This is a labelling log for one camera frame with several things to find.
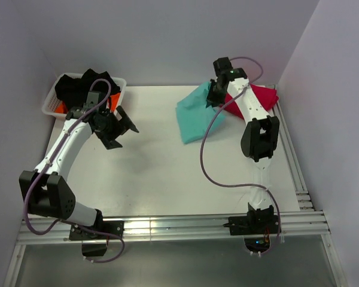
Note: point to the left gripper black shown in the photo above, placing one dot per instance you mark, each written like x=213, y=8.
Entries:
x=124, y=121

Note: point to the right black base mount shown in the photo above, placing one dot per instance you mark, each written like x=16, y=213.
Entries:
x=263, y=224

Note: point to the teal t-shirt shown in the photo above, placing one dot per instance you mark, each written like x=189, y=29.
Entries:
x=193, y=116

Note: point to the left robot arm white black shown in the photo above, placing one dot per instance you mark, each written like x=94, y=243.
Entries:
x=45, y=190

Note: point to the folded red t-shirt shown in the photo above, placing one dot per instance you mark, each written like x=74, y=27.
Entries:
x=266, y=96

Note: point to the black t-shirt in basket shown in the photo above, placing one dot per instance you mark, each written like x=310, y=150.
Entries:
x=73, y=91

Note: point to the aluminium front rail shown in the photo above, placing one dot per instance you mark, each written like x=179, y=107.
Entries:
x=186, y=227

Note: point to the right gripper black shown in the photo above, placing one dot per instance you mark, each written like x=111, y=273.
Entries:
x=213, y=101

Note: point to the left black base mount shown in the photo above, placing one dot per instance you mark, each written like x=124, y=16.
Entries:
x=95, y=243

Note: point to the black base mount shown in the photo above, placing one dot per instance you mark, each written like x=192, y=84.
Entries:
x=95, y=243
x=263, y=224

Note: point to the orange t-shirt in basket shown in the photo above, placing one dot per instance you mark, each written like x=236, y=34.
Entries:
x=112, y=103

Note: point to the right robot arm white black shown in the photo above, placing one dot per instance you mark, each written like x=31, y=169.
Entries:
x=260, y=137

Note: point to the aluminium right side rail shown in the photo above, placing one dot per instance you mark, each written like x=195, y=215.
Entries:
x=302, y=193

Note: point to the aluminium rail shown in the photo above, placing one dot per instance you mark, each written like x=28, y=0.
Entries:
x=302, y=193
x=186, y=227

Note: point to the white plastic basket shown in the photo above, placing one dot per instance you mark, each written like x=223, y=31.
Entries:
x=101, y=85

